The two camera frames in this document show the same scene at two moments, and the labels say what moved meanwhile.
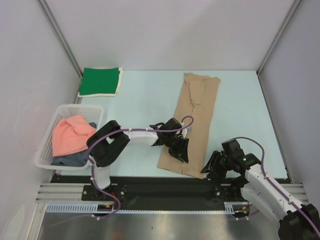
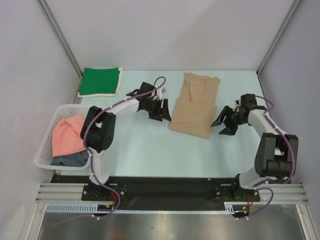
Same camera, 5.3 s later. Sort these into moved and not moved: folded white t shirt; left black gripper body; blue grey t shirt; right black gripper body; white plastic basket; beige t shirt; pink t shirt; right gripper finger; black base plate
Moved: right black gripper body; left black gripper body; beige t shirt; right gripper finger
Not moved: blue grey t shirt; black base plate; white plastic basket; pink t shirt; folded white t shirt
